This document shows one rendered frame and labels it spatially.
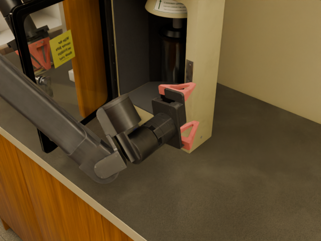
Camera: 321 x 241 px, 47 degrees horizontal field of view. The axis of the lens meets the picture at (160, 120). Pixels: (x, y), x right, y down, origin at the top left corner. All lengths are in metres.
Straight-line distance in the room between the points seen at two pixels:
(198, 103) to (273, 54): 0.40
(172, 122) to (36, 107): 0.26
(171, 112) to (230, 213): 0.34
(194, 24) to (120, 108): 0.32
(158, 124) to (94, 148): 0.13
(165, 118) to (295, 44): 0.65
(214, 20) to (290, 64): 0.43
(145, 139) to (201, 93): 0.35
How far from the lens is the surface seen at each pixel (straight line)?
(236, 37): 1.37
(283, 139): 1.20
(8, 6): 1.00
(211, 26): 0.94
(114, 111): 0.67
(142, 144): 0.68
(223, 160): 1.08
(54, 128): 0.69
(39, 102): 0.69
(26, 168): 1.38
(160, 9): 0.97
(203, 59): 0.95
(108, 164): 0.68
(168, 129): 0.72
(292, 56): 1.29
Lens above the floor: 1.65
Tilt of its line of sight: 36 degrees down
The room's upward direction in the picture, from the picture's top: straight up
